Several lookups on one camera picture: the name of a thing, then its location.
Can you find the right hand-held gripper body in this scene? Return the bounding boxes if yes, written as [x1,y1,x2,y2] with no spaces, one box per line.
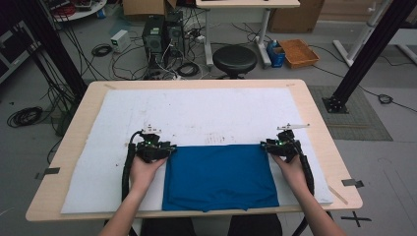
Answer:
[272,122,311,164]

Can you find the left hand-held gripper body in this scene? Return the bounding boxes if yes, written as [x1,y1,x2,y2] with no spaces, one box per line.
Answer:
[132,123,172,164]

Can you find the blue t-shirt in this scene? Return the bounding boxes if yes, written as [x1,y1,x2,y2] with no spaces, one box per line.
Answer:
[161,144,280,213]

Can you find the person's right hand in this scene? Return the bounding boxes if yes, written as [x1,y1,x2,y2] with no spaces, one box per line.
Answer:
[269,153,308,192]

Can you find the person's left hand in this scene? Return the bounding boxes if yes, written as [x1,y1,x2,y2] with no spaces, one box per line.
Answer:
[129,155,168,195]

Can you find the white table mat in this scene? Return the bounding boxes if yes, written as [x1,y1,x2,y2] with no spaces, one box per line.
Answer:
[60,88,335,215]

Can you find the thin wooden stick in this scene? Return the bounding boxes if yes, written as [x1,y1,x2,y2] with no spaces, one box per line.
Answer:
[328,185,349,207]

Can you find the black tape strip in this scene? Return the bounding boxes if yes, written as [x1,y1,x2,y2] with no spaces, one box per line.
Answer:
[340,178,365,189]
[34,166,61,181]

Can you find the grey floor mat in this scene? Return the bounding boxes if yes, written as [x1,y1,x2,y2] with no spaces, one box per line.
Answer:
[307,85,394,143]

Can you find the person's dark trousers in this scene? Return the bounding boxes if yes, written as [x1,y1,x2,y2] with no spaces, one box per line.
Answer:
[140,214,285,236]

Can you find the blue box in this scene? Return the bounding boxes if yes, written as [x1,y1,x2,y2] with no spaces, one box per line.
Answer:
[266,39,286,69]

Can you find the black round stool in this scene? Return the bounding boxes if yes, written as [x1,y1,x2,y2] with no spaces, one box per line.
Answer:
[211,44,259,81]

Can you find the orange plastic tray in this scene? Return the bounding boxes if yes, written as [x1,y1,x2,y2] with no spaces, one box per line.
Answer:
[278,38,321,70]

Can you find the black computer tower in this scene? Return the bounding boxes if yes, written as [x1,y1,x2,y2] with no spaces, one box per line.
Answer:
[163,11,186,59]
[141,14,165,71]

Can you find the small white device box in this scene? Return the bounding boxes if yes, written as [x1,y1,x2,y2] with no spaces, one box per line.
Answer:
[109,29,132,54]

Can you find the large brown cardboard box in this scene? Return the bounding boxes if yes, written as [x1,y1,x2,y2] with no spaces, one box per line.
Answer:
[268,0,327,34]

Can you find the white metal stand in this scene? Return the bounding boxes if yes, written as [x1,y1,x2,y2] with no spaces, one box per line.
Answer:
[332,0,417,69]

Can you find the white-legged desk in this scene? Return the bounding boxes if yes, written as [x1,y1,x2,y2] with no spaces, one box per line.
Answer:
[195,0,301,69]

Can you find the round white table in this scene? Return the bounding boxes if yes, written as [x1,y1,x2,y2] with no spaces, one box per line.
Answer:
[48,0,108,24]

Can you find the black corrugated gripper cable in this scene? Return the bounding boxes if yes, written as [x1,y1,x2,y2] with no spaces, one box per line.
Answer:
[295,140,316,198]
[120,130,146,203]

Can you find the coiled black cable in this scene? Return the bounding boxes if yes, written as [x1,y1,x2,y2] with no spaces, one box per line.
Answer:
[6,105,44,129]
[90,42,113,58]
[176,61,202,79]
[377,93,394,105]

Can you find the black metal frame post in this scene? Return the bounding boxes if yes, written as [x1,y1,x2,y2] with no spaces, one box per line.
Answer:
[322,0,417,115]
[12,0,89,101]

